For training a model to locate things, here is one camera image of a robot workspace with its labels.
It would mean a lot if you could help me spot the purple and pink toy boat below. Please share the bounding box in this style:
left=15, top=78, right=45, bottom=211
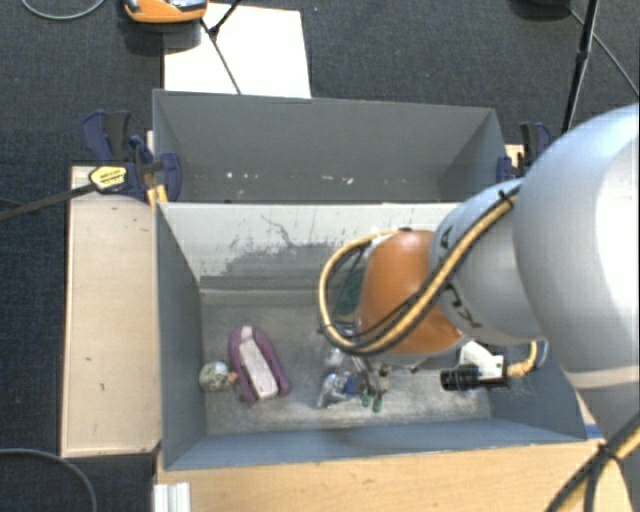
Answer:
left=227, top=325, right=292, bottom=408

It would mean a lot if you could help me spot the pale green and white ball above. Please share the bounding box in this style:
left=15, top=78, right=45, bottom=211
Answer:
left=198, top=360, right=239, bottom=394

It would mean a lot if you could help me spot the grey metal bin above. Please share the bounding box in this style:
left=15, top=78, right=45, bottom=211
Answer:
left=151, top=88, right=589, bottom=472

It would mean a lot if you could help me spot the pale wood board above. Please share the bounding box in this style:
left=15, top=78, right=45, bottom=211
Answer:
left=59, top=164, right=163, bottom=459

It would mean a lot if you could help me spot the black cylinder on white bracket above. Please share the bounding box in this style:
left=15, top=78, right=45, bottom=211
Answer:
left=439, top=341, right=506, bottom=393

